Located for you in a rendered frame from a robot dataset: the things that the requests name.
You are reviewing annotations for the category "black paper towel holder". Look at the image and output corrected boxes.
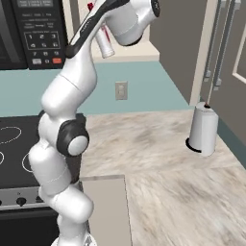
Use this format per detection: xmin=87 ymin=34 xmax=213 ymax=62
xmin=184 ymin=103 xmax=212 ymax=154

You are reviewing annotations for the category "grey fridge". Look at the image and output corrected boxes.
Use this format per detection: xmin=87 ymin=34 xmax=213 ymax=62
xmin=199 ymin=0 xmax=246 ymax=162

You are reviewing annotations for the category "white paper towel roll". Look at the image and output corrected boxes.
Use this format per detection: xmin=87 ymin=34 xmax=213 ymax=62
xmin=188 ymin=101 xmax=220 ymax=158

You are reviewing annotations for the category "black stove knob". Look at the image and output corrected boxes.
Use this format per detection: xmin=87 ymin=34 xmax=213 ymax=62
xmin=15 ymin=196 xmax=28 ymax=208

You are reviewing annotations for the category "beige base cabinet front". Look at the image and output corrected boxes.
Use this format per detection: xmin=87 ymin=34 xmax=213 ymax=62
xmin=79 ymin=174 xmax=134 ymax=246

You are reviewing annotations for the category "grey fridge door handle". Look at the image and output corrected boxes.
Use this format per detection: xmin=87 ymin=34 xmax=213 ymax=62
xmin=212 ymin=0 xmax=242 ymax=91
xmin=203 ymin=0 xmax=223 ymax=83

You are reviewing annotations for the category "black stove with hob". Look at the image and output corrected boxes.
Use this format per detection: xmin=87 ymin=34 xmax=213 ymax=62
xmin=0 ymin=113 xmax=86 ymax=246

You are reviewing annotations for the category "black microwave oven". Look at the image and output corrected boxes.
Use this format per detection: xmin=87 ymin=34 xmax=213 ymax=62
xmin=0 ymin=0 xmax=69 ymax=71

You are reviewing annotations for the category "beige wall outlet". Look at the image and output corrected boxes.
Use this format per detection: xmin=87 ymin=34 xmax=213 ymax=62
xmin=114 ymin=81 xmax=129 ymax=101

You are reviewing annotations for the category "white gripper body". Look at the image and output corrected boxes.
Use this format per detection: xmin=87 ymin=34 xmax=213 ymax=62
xmin=94 ymin=26 xmax=116 ymax=60

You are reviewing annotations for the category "beige fridge housing panel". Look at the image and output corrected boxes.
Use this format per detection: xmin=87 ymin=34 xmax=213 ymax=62
xmin=188 ymin=0 xmax=220 ymax=107

